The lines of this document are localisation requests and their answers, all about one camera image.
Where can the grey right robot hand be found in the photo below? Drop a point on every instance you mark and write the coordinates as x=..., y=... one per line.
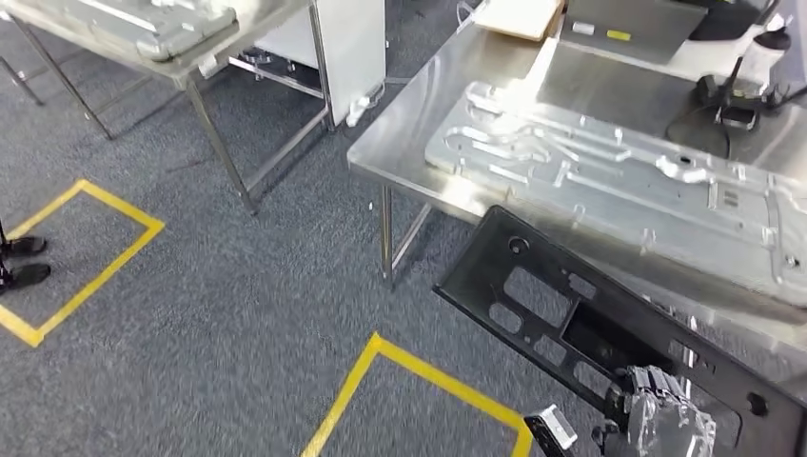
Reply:
x=662, y=422

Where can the black plastic plate frame part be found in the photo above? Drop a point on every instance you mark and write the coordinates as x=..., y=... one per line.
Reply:
x=479, y=277

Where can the stainless steel workbench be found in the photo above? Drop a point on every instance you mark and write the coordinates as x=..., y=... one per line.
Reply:
x=403, y=145

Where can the stamped sheet metal panel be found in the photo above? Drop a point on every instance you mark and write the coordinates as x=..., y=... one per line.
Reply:
x=139, y=25
x=630, y=189

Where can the black remote controller with antenna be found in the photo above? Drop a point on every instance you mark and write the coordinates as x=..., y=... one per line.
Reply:
x=709, y=88

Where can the white bottle with black cap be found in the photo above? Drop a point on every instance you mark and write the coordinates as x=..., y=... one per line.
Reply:
x=759, y=63

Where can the grey flat case with labels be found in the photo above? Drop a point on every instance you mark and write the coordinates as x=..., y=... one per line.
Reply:
x=637, y=25

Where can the black bag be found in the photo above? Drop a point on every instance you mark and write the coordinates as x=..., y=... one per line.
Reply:
x=725, y=19

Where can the white cabinet panel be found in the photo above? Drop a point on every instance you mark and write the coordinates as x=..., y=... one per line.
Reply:
x=353, y=50

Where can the stainless steel table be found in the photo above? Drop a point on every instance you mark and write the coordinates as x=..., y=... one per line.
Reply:
x=252, y=25

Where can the person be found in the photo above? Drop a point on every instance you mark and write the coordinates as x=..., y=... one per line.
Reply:
x=25, y=274

